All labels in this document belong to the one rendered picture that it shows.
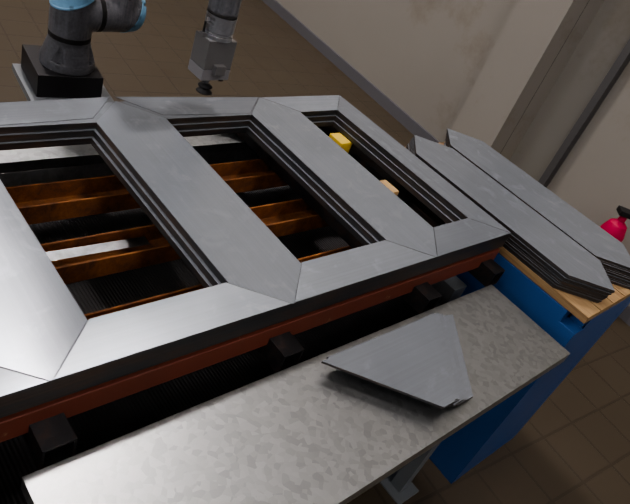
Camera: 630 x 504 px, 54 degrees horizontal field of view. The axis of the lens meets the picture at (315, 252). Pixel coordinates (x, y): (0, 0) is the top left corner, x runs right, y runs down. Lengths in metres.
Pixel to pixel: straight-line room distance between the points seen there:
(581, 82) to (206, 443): 3.05
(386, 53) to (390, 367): 3.62
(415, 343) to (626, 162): 2.41
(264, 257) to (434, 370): 0.41
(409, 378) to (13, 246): 0.75
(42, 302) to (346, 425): 0.55
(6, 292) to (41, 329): 0.09
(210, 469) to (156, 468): 0.08
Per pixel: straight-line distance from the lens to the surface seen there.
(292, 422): 1.12
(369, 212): 1.50
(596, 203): 3.63
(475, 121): 3.75
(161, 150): 1.47
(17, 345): 0.98
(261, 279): 1.17
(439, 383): 1.27
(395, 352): 1.27
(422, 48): 4.41
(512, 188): 2.03
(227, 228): 1.27
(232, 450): 1.05
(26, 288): 1.07
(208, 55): 1.61
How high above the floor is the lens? 1.60
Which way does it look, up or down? 35 degrees down
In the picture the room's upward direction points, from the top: 23 degrees clockwise
